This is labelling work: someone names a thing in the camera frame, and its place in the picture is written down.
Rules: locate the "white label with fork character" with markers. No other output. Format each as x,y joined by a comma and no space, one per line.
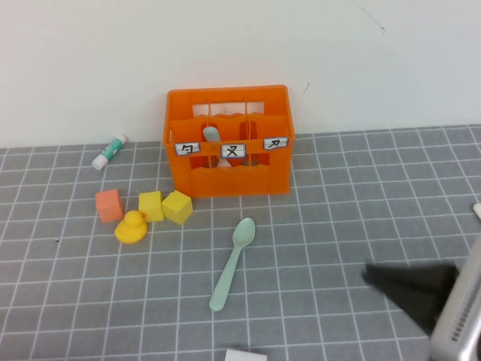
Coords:
233,151

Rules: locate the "white label with spoon character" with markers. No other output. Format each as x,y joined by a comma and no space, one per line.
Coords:
188,149

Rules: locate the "small white object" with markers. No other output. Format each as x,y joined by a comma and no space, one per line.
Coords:
478,211

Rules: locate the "mint green plastic spoon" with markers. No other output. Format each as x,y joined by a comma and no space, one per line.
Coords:
244,233

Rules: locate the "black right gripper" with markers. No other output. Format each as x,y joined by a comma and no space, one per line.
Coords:
432,293

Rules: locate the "white paper sheet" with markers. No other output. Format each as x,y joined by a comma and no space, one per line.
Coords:
244,356

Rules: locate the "white label with knife character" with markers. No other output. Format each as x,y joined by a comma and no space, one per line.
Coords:
275,143

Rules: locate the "grey plastic fork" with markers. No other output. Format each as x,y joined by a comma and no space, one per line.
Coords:
210,134

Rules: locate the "orange foam cube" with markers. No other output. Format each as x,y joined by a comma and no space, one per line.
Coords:
109,206

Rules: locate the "yellow rubber duck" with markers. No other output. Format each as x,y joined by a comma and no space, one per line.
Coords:
129,231

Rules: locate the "yellow foam cube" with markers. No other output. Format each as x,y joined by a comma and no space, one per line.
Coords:
177,208
151,207

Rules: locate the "orange plastic cutlery holder crate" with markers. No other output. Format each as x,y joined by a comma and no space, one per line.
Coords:
233,184

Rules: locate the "white and green glue stick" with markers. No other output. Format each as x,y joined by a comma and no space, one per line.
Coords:
109,152

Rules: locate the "grey checkered table mat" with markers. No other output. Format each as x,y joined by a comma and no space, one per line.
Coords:
112,301

